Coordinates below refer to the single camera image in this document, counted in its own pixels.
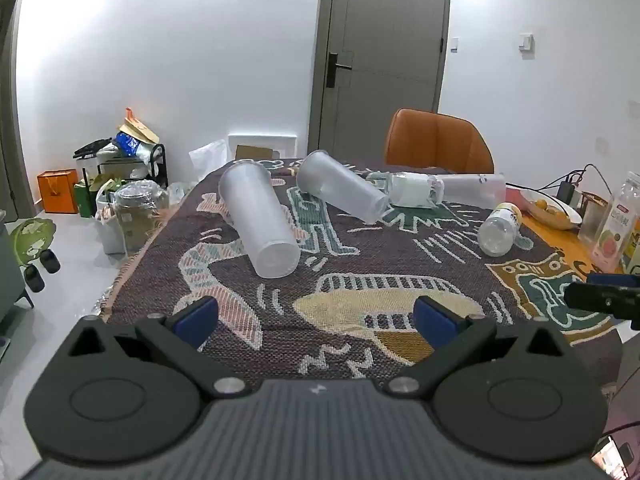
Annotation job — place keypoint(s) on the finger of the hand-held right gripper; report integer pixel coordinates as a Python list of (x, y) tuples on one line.
[(607, 280), (600, 300)]

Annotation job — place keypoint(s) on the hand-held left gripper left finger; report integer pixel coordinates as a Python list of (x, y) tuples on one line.
[(197, 317)]

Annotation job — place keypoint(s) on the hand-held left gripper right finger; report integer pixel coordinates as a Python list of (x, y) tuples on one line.
[(436, 319)]

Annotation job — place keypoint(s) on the large frosted plastic cup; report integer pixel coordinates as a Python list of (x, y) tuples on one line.
[(257, 215), (340, 185)]

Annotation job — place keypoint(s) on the plastic cup with white sleeve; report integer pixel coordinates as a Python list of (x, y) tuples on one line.
[(412, 190)]

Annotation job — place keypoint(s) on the clear plastic cup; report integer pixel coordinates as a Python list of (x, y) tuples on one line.
[(475, 190)]

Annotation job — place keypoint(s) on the yellow-labelled bottle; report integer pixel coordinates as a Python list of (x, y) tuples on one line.
[(632, 250)]

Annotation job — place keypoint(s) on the pink-labelled juice bottle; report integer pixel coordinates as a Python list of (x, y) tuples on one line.
[(612, 230)]

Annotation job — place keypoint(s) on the clear glass container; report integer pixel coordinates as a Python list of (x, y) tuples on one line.
[(592, 220)]

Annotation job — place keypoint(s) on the white fruit bowl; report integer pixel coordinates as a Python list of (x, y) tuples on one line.
[(555, 220)]

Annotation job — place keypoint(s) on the printed woven blanket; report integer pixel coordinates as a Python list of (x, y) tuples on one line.
[(360, 270)]

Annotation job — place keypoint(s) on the yellow fruit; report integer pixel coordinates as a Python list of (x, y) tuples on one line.
[(550, 208)]

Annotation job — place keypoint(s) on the black power charger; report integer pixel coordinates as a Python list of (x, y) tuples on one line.
[(567, 192)]

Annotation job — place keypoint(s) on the small clear yellow-cap bottle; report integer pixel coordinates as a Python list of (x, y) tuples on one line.
[(497, 230)]

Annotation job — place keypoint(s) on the white plastic bag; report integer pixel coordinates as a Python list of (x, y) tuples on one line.
[(111, 235)]

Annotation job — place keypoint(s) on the clear plastic jar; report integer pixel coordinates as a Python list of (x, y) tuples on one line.
[(140, 200)]

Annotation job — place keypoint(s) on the black metal rack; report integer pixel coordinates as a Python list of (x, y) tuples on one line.
[(157, 165)]

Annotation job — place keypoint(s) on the smartphone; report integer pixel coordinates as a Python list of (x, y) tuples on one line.
[(611, 457)]

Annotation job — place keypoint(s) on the translucent plastic bag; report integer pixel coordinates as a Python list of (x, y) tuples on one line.
[(209, 160)]

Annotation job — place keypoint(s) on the brown cardboard box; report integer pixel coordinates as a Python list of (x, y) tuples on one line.
[(254, 152)]

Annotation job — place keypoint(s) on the orange chair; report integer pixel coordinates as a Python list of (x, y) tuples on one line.
[(435, 140)]

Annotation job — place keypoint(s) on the green round stool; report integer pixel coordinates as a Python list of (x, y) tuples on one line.
[(31, 240)]

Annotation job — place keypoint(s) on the blue snack packet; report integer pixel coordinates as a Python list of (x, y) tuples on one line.
[(127, 144)]

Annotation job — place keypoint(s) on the orange gift box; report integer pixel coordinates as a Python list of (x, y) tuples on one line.
[(57, 192)]

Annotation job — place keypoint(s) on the white board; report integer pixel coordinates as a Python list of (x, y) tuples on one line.
[(260, 139)]

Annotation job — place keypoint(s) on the brown paper bag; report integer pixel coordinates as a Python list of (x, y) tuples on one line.
[(140, 127)]

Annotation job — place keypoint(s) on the grey door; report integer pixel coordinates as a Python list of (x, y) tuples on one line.
[(385, 60)]

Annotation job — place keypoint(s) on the small white wall switch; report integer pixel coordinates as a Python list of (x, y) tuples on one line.
[(453, 44)]

